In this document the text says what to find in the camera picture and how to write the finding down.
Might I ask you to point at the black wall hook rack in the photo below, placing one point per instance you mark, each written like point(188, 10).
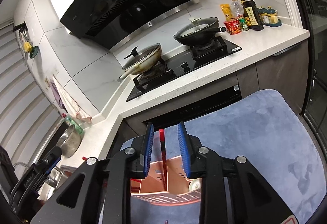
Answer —
point(20, 26)

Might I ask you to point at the black built-in appliance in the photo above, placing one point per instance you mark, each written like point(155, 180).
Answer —
point(204, 106)

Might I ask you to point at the window blinds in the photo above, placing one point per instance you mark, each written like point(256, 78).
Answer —
point(18, 98)

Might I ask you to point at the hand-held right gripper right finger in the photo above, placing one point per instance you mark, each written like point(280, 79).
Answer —
point(184, 152)

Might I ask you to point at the glass door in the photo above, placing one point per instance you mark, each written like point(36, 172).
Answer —
point(314, 34)

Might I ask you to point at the red chopstick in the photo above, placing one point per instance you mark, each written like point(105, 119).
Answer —
point(162, 152)

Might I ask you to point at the yellow sponge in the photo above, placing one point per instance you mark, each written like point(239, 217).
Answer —
point(27, 46)

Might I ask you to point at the green round scrubber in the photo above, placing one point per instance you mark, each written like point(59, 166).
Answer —
point(34, 52)

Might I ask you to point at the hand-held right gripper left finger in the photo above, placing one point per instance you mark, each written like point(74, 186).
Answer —
point(148, 152)

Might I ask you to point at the small green jar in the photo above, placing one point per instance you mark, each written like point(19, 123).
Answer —
point(245, 25)

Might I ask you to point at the black wok with lid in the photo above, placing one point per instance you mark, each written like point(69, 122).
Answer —
point(196, 34)

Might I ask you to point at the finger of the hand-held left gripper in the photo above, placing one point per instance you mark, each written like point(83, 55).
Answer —
point(51, 157)

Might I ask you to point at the beige wok with lid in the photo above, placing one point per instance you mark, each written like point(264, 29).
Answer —
point(145, 57)

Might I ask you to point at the white kitchen countertop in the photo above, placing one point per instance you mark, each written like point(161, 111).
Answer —
point(268, 42)

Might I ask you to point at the red instant noodle cup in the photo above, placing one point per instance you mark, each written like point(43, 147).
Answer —
point(233, 27)

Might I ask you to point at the clear plastic bottle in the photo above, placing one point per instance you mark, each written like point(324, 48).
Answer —
point(236, 8)

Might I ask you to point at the yellow seasoning packet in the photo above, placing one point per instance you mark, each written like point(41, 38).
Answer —
point(225, 11)

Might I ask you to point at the green dish soap bottle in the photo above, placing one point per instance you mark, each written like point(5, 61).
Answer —
point(74, 124)

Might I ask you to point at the metal colander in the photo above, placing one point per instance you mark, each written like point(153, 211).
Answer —
point(70, 142)

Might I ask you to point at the pink perforated utensil holder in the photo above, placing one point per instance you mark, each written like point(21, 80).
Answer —
point(163, 198)

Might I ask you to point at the condiment jar set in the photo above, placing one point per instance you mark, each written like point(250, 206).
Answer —
point(269, 18)

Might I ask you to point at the white hanging cloth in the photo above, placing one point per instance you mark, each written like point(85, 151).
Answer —
point(70, 103)

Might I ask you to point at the black gas stove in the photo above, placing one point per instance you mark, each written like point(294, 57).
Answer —
point(178, 65)

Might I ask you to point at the blue plush blanket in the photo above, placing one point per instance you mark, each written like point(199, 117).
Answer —
point(255, 137)

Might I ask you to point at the dark soy sauce bottle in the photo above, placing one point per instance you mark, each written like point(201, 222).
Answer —
point(251, 14)

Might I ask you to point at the purple hanging cloth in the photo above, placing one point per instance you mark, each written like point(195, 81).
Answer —
point(56, 93)

